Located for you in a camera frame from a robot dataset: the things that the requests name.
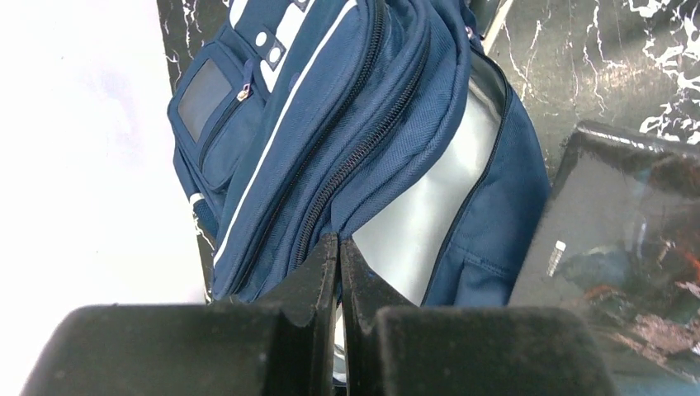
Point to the navy blue student backpack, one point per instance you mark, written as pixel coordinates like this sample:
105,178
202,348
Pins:
383,122

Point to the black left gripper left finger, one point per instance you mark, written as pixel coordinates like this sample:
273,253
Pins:
281,344

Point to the dark blue crest book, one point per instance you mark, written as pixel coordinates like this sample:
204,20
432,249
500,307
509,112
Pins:
618,244

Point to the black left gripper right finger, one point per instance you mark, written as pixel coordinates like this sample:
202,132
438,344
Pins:
396,348

